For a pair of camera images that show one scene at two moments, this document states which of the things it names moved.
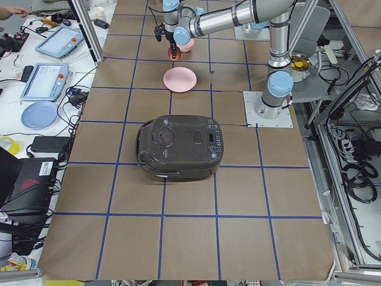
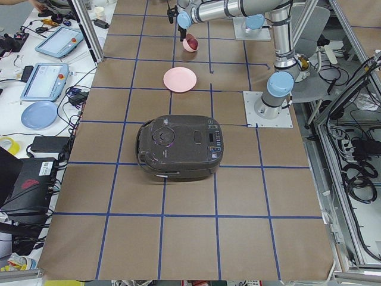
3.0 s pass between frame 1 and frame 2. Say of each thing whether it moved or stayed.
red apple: moved
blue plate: stayed
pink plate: stayed
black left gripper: moved
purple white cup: stayed
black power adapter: stayed
